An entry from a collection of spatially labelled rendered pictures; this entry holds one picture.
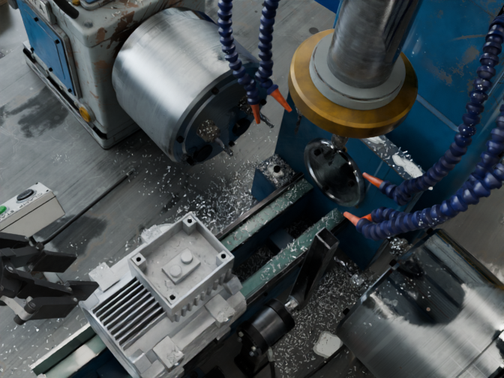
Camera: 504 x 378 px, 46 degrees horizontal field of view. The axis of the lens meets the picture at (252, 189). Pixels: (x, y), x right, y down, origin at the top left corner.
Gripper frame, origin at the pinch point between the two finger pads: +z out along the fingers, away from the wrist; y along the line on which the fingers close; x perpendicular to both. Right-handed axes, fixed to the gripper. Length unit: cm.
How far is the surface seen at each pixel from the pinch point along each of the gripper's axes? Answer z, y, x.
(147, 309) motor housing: 10.9, -7.7, -1.5
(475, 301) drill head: 24, -39, -35
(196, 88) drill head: 21.5, 16.6, -29.0
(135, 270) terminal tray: 9.4, -2.8, -4.4
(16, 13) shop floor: 134, 169, 6
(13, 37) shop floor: 130, 158, 13
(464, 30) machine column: 19, -11, -63
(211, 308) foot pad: 17.7, -12.8, -6.7
